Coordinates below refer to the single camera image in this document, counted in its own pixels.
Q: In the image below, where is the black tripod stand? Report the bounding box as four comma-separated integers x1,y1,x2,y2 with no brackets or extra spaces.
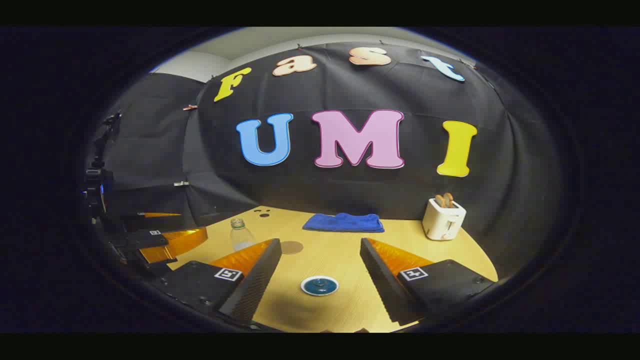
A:
90,112,124,171

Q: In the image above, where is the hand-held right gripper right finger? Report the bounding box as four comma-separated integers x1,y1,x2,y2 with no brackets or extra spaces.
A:
359,237,497,327

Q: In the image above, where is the black backdrop cloth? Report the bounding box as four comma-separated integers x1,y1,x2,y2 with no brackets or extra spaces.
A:
97,41,566,281

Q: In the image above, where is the blue folded towel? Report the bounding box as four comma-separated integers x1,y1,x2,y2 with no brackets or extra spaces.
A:
302,212,386,234

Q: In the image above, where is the clear plastic water bottle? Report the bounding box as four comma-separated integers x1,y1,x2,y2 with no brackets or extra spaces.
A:
229,217,257,252

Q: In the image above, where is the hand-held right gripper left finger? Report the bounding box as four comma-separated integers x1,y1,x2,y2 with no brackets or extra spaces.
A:
150,238,283,326

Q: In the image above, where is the white toaster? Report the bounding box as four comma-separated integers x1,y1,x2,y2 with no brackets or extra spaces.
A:
421,198,467,242

